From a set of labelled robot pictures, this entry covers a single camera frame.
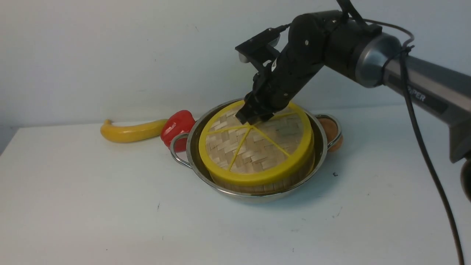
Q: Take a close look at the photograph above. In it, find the stainless steel pot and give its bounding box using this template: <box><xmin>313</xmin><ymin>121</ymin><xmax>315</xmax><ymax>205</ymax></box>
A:
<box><xmin>170</xmin><ymin>99</ymin><xmax>343</xmax><ymax>203</ymax></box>

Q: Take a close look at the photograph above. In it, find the yellow-rimmed bamboo steamer basket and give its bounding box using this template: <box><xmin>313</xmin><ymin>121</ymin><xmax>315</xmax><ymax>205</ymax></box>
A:
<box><xmin>211</xmin><ymin>160</ymin><xmax>315</xmax><ymax>194</ymax></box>

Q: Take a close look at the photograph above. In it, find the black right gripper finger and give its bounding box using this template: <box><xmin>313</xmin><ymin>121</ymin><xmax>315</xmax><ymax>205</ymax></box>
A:
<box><xmin>235</xmin><ymin>98</ymin><xmax>274</xmax><ymax>125</ymax></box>

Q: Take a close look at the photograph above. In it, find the yellow-rimmed woven steamer lid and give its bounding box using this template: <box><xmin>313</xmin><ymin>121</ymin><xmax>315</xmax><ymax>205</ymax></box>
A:
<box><xmin>198</xmin><ymin>100</ymin><xmax>315</xmax><ymax>188</ymax></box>

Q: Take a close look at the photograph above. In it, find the yellow toy banana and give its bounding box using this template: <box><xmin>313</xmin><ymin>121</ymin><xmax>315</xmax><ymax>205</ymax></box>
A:
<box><xmin>100</xmin><ymin>119</ymin><xmax>168</xmax><ymax>143</ymax></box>

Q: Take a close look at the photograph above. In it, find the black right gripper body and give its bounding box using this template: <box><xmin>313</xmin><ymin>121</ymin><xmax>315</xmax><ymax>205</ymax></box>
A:
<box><xmin>246</xmin><ymin>40</ymin><xmax>323</xmax><ymax>113</ymax></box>

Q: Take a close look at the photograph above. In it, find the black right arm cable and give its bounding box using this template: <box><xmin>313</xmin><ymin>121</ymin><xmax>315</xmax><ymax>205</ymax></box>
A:
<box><xmin>337</xmin><ymin>0</ymin><xmax>466</xmax><ymax>265</ymax></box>

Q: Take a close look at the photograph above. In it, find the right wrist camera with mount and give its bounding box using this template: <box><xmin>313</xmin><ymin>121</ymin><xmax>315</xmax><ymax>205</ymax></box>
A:
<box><xmin>235</xmin><ymin>24</ymin><xmax>290</xmax><ymax>73</ymax></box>

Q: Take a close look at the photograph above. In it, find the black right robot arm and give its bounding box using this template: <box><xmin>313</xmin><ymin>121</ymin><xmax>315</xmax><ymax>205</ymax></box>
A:
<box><xmin>236</xmin><ymin>10</ymin><xmax>471</xmax><ymax>198</ymax></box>

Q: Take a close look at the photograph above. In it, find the brown toy bread roll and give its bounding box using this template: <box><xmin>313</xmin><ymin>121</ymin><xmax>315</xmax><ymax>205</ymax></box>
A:
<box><xmin>318</xmin><ymin>118</ymin><xmax>343</xmax><ymax>152</ymax></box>

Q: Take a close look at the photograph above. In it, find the red toy bell pepper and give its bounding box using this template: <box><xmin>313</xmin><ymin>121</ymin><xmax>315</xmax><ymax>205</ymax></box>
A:
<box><xmin>160</xmin><ymin>110</ymin><xmax>196</xmax><ymax>149</ymax></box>

